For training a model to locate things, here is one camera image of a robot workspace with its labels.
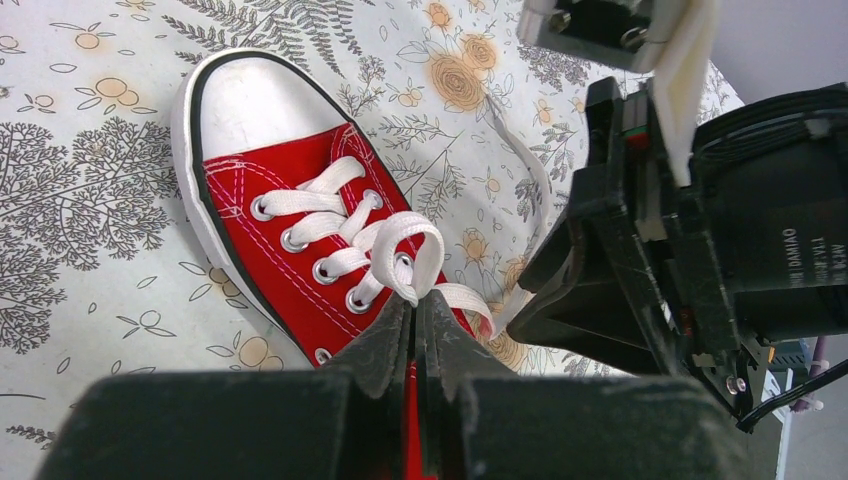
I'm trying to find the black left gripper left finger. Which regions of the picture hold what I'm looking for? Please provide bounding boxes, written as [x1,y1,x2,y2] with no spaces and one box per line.
[324,294,413,479]

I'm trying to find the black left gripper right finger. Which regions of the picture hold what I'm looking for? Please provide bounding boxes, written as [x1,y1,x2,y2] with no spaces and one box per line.
[417,290,516,479]

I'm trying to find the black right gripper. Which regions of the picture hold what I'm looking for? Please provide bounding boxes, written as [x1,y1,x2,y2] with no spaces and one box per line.
[506,78,847,431]

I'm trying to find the red canvas sneaker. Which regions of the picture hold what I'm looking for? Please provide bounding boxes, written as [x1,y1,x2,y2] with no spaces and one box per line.
[172,48,492,479]

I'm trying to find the floral patterned table mat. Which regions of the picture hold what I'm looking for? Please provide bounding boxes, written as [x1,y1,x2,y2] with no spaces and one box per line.
[1,1,643,479]

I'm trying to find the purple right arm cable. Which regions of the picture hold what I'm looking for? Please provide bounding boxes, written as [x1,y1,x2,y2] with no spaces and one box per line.
[791,336,833,413]

